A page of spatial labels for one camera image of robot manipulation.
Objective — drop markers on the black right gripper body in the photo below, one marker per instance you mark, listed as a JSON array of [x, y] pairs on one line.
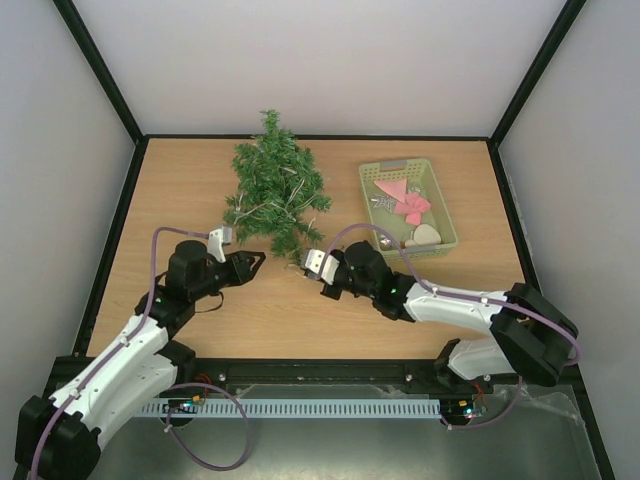
[[330, 284]]

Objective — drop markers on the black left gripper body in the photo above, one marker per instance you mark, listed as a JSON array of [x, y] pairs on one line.
[[208, 287]]

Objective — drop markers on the light green plastic basket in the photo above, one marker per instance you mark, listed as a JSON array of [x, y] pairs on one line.
[[420, 179]]

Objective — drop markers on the small green christmas tree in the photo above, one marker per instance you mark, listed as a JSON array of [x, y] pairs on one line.
[[277, 190]]

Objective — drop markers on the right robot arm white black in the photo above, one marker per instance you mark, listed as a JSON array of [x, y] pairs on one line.
[[522, 332]]

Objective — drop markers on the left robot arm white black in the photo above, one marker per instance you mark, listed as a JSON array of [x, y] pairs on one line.
[[62, 435]]

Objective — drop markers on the silver star ornament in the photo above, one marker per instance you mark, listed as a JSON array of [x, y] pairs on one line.
[[383, 201]]

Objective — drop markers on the pink bow ornament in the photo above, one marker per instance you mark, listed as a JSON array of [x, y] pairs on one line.
[[413, 208]]

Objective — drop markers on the pink paper triangle ornament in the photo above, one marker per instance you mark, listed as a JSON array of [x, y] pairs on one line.
[[396, 189]]

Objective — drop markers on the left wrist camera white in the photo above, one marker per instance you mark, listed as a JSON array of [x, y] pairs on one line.
[[217, 240]]

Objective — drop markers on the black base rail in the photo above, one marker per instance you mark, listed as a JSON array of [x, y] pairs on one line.
[[408, 376]]

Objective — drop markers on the light blue slotted cable duct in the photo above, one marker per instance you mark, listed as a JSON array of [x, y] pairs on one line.
[[297, 409]]

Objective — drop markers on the black corner frame post left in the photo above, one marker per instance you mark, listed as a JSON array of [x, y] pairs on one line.
[[89, 49]]

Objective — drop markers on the black corner frame post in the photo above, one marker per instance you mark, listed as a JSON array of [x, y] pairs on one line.
[[89, 49], [568, 14]]

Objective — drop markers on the black corner frame post right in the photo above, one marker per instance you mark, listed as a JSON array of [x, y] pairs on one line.
[[568, 14]]

